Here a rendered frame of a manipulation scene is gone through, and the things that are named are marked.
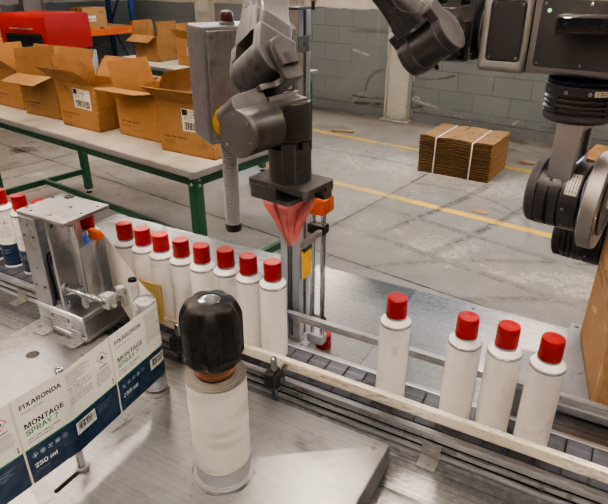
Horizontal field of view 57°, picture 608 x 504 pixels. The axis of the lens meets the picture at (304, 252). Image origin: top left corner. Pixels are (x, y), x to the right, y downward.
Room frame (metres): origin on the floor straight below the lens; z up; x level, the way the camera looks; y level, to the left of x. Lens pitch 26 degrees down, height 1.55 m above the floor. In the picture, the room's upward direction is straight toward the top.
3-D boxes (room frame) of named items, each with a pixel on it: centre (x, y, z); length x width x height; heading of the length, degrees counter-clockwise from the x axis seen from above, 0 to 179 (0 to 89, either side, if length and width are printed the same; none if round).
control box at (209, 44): (1.02, 0.10, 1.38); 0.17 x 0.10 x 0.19; 116
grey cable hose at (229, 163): (1.06, 0.14, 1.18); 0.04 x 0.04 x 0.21
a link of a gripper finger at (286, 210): (0.73, 0.03, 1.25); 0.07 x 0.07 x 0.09; 52
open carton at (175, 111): (2.72, 0.47, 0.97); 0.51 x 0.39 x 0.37; 147
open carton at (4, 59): (3.79, 1.85, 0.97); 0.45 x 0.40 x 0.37; 144
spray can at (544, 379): (0.66, -0.36, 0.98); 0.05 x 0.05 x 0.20
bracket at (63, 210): (1.01, 0.47, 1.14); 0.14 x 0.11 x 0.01; 61
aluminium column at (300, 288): (1.04, 0.02, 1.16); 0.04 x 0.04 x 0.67; 61
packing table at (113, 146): (3.32, 1.10, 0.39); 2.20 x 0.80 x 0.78; 52
